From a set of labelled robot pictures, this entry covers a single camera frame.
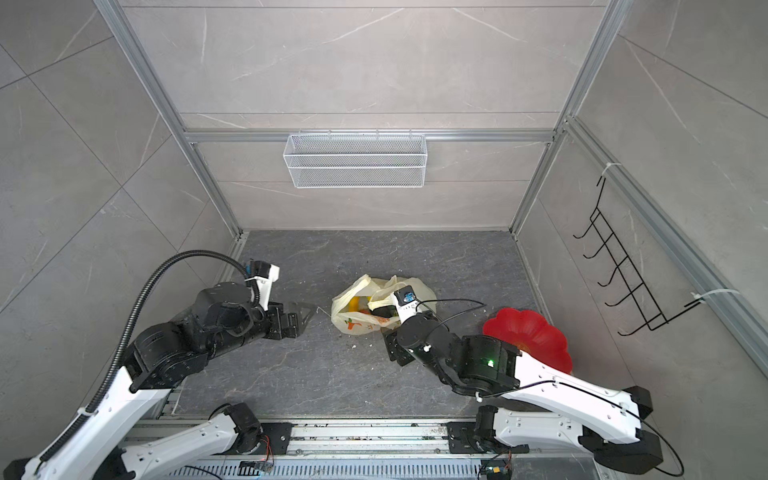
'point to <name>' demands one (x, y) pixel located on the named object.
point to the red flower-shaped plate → (533, 335)
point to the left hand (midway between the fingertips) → (302, 302)
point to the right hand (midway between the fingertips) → (394, 323)
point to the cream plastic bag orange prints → (382, 311)
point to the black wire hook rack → (613, 249)
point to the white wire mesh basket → (356, 161)
